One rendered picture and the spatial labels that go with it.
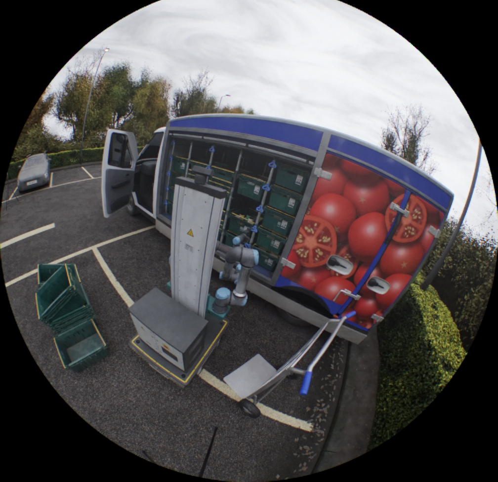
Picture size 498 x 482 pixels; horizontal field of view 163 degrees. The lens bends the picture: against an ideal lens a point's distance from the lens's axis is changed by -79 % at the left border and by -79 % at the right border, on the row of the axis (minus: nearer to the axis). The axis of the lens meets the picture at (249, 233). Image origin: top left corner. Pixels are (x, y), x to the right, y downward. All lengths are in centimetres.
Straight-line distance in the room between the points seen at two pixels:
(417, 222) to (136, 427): 324
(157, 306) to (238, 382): 121
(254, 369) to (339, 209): 195
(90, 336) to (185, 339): 149
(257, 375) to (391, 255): 192
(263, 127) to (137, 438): 333
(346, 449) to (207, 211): 270
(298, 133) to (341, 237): 111
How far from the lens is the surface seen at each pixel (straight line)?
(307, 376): 95
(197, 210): 105
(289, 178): 198
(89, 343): 245
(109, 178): 369
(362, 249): 187
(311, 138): 181
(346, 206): 175
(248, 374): 217
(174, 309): 145
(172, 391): 205
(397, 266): 204
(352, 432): 256
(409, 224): 193
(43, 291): 246
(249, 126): 206
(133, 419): 209
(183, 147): 342
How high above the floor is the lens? 201
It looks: 25 degrees down
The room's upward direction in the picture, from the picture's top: 16 degrees clockwise
